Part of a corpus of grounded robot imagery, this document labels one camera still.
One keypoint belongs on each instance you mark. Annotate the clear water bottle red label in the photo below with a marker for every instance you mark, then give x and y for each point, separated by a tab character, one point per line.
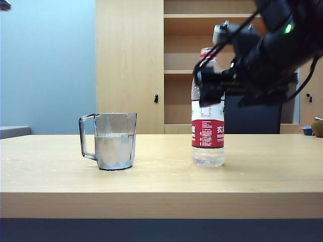
207	131

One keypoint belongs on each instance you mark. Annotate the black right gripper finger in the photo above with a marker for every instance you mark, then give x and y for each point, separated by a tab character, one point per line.
210	94
208	74

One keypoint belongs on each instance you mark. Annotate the brown kiwi fruit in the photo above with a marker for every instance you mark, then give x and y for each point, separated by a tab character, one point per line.
318	129

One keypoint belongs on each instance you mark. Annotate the grey low box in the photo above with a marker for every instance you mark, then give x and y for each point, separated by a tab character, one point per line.
13	132

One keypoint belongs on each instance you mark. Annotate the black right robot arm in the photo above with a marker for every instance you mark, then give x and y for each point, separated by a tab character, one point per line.
285	43

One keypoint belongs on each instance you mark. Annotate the small blue cup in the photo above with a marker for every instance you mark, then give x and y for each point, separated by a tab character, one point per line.
306	130

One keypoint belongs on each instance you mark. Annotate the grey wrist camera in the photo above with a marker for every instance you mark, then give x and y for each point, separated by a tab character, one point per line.
218	32

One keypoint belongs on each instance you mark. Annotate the black cabinet door lock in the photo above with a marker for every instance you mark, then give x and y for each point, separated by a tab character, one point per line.
308	97
156	98

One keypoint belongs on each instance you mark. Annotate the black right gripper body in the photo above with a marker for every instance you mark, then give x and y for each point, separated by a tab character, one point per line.
260	83

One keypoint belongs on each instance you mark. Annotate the light wooden shelf cabinet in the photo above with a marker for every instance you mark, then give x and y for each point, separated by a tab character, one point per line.
126	63

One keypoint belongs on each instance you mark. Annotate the clear plastic mug with water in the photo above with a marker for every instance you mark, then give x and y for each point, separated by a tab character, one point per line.
114	146

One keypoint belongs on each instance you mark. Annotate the black office chair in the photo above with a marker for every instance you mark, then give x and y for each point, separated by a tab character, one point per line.
252	118

